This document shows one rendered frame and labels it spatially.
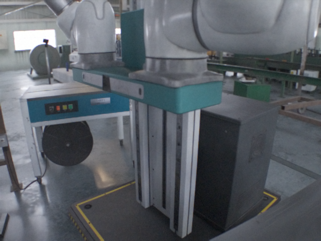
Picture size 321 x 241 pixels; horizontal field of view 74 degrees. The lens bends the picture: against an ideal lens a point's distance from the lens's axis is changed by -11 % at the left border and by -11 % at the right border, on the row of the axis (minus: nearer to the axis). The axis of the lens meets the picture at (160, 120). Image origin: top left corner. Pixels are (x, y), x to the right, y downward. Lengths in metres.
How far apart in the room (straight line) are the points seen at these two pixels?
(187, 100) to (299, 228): 0.37
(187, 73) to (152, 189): 0.75
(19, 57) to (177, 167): 13.21
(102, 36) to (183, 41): 0.47
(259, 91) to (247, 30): 4.05
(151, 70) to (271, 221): 0.44
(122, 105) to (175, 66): 1.43
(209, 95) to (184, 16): 0.20
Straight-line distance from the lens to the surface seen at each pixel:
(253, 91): 4.39
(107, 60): 0.94
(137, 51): 0.89
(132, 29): 0.91
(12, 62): 13.81
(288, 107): 3.33
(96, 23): 0.93
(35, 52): 8.99
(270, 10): 0.41
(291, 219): 0.60
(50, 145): 2.16
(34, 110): 1.90
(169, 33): 0.52
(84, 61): 0.94
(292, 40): 0.44
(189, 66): 0.54
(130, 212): 1.20
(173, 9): 0.52
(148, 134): 1.04
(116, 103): 1.92
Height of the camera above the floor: 1.09
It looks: 19 degrees down
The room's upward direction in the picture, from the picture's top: straight up
